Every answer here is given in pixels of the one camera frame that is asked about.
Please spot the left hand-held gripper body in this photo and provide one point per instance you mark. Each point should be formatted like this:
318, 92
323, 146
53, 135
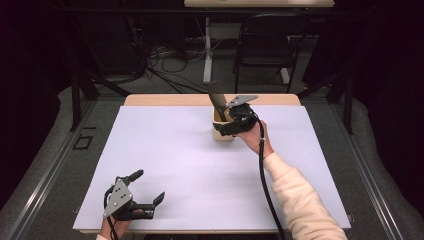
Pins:
121, 200

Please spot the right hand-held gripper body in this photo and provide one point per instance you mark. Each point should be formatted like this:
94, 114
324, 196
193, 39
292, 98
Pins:
243, 115

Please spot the person's right hand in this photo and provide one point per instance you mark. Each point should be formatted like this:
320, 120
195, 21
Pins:
253, 136

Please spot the person's left hand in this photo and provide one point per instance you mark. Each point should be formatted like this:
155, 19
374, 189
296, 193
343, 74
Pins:
120, 225

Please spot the black folding chair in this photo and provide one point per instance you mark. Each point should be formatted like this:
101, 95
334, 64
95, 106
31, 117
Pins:
266, 50

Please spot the black metal frame stand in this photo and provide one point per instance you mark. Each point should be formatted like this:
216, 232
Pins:
83, 93
340, 96

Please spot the desk with white legs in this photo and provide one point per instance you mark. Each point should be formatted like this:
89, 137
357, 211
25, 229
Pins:
258, 6

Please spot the white table sheet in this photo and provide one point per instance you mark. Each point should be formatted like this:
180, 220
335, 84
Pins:
200, 173

